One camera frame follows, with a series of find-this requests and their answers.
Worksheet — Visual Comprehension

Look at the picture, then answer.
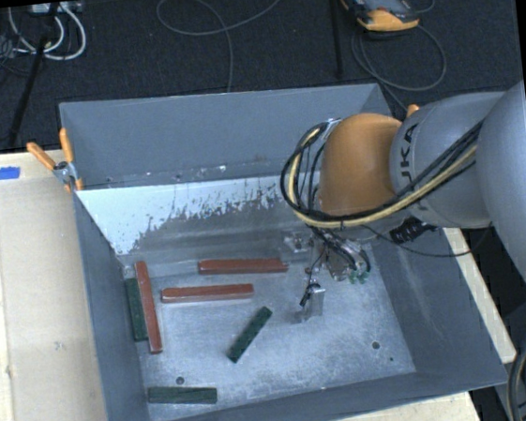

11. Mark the red-brown flat block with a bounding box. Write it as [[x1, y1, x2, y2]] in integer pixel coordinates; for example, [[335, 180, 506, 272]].
[[133, 259, 165, 357], [158, 277, 257, 309], [196, 249, 291, 284]]

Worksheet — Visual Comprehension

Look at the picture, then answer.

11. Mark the dark green flat block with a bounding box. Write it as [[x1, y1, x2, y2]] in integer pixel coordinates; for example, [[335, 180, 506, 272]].
[[124, 277, 149, 343], [220, 304, 280, 366], [145, 378, 220, 413]]

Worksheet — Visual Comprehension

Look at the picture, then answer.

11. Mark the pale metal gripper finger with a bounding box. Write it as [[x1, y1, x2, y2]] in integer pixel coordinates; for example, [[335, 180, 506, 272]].
[[283, 230, 316, 256], [293, 280, 330, 324]]

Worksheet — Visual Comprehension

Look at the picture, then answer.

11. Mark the grey metal bin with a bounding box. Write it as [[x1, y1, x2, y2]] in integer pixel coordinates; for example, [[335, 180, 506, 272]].
[[57, 55, 515, 421]]

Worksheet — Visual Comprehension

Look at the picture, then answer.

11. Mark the pale wood flat board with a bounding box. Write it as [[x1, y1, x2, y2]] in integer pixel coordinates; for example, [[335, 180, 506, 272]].
[[0, 171, 111, 421]]

